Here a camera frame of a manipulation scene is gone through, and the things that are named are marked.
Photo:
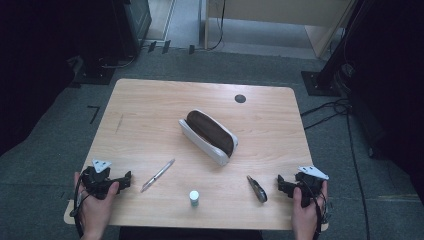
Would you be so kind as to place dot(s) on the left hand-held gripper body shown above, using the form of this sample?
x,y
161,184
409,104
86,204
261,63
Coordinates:
x,y
96,182

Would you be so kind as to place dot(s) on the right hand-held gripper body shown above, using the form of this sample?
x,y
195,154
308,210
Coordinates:
x,y
310,185

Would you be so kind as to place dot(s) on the silver pen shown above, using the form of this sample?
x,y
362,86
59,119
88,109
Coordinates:
x,y
157,175

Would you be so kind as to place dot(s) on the white pencil case brown lining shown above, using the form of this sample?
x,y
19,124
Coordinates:
x,y
209,136

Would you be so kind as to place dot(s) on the person's left hand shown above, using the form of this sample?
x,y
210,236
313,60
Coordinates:
x,y
95,211

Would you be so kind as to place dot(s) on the person's right hand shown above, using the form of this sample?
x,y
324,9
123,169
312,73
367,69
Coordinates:
x,y
305,216

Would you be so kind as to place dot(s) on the black angled floor tape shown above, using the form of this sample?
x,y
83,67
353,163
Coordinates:
x,y
94,112

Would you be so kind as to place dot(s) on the person's dark clothing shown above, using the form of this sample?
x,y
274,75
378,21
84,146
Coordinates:
x,y
190,234

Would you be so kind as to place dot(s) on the black round table grommet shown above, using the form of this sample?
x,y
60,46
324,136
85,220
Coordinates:
x,y
240,98

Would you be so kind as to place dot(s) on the black stand with base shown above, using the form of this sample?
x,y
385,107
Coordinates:
x,y
323,78

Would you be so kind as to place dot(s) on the dark curtain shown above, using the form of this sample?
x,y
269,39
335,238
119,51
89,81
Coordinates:
x,y
33,66
396,83

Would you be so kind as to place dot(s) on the black equipment cabinet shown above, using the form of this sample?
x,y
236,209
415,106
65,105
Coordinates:
x,y
131,26

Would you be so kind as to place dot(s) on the light wooden furniture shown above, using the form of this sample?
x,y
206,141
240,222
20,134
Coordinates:
x,y
283,11

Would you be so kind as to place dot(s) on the black stand base plate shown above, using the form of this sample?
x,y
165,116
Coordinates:
x,y
95,76

